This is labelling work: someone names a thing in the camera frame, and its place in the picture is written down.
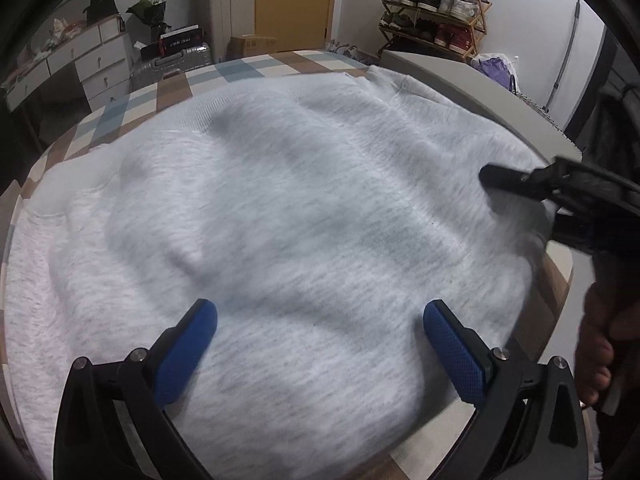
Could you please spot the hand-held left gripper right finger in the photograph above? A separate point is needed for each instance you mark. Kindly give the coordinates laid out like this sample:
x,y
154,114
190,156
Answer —
x,y
457,355

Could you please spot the white desk with drawers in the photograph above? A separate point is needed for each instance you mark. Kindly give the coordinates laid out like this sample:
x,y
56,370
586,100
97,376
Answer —
x,y
95,65

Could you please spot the black pole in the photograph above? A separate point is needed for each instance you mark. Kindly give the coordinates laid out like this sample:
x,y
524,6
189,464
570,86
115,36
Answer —
x,y
570,40

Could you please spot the wooden shoe rack with shoes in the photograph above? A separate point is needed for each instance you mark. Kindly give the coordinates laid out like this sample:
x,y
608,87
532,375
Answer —
x,y
450,5

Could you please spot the pile of desk clutter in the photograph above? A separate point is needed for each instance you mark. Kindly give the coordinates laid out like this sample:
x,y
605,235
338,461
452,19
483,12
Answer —
x,y
60,30

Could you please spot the wooden door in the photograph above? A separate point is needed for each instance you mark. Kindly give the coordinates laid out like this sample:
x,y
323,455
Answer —
x,y
295,0

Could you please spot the grey bed frame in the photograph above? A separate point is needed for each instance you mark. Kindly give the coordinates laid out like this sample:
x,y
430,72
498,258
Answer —
x,y
450,75

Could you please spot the large cardboard box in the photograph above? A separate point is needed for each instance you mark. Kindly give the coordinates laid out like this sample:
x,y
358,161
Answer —
x,y
252,46

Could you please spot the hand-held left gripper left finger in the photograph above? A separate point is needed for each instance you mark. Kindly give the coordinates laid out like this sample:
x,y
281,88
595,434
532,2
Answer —
x,y
185,350

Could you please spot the scattered shoes pile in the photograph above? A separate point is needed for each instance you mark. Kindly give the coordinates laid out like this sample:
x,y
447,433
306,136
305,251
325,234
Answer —
x,y
350,50

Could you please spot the grey sweatshirt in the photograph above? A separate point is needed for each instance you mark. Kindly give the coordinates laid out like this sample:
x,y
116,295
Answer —
x,y
300,210

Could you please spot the purple plastic bag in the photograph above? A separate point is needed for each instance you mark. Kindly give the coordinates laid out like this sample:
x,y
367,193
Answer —
x,y
492,67

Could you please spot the clear plastic storage bin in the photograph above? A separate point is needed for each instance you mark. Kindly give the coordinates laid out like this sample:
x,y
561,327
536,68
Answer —
x,y
170,62

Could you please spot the white tall cabinet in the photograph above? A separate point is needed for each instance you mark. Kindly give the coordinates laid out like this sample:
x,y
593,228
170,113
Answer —
x,y
227,15

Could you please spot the person's right hand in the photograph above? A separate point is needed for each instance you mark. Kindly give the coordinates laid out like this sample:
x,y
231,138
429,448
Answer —
x,y
592,340

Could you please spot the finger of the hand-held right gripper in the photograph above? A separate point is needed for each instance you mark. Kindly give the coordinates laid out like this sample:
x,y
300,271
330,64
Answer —
x,y
570,235
510,180

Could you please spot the flower bouquet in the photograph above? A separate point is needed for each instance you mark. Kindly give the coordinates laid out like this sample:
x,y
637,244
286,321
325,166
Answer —
x,y
147,10

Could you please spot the checkered bed sheet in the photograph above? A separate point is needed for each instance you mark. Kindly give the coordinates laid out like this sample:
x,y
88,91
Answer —
x,y
225,72

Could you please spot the black red shoe box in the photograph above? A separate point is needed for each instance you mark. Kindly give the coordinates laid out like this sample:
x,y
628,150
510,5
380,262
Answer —
x,y
180,40

